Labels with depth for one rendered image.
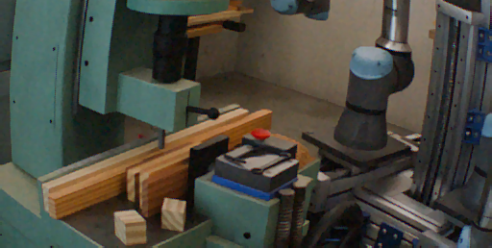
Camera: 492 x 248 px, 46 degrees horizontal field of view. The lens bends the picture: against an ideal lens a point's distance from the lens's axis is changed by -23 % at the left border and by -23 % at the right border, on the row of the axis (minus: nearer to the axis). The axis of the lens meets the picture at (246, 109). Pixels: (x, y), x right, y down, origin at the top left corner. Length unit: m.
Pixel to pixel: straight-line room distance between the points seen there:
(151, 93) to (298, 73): 3.83
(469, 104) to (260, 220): 0.77
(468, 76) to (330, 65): 3.30
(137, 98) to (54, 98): 0.19
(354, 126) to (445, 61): 0.33
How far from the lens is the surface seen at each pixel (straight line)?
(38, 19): 1.29
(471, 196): 1.48
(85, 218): 1.06
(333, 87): 4.84
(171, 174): 1.11
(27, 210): 1.29
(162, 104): 1.16
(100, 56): 1.20
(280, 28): 5.01
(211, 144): 1.15
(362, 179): 1.76
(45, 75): 1.28
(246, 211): 1.07
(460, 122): 1.62
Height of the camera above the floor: 1.41
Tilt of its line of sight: 18 degrees down
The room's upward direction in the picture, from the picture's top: 7 degrees clockwise
